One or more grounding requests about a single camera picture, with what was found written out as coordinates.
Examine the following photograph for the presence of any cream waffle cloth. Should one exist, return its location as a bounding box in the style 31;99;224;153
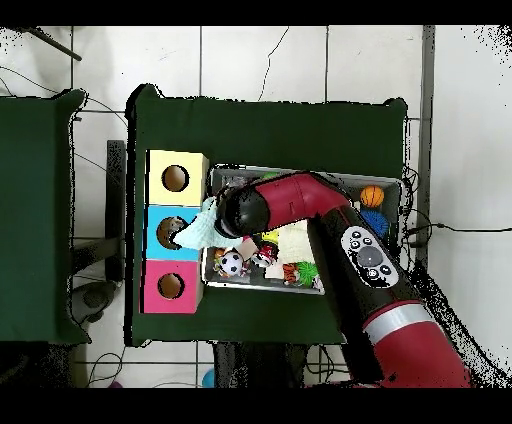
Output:
275;222;317;265

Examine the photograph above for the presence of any light blue waffle cloth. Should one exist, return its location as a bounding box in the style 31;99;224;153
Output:
174;198;233;251

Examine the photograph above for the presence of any shallow clear mesh bin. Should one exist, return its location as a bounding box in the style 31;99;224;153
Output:
202;165;404;301

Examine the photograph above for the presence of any red and white toy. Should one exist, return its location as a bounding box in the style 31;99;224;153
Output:
254;242;281;269

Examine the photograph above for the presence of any black and white soccer ball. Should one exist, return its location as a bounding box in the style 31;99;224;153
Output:
219;251;246;279

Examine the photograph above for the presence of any orange striped tiger toy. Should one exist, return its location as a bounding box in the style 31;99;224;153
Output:
279;263;302;289

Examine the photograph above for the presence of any dark green table cloth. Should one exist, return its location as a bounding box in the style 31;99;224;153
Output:
126;83;409;353

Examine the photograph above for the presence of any green spiky ball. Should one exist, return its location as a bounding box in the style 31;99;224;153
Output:
295;262;321;288

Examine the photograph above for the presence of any orange basketball toy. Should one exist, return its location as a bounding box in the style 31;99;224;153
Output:
359;184;385;209

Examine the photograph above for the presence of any blue spiky ball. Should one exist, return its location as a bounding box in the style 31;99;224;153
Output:
363;209;390;241

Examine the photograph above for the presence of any black flat panel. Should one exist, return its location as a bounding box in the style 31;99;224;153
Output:
106;139;129;283

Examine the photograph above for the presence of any grey stand base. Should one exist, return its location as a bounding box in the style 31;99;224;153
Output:
67;279;123;325

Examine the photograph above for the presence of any green cloth side table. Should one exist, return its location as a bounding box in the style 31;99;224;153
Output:
0;89;89;347

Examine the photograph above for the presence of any dark thin rod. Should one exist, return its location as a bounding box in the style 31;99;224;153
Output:
22;27;84;63

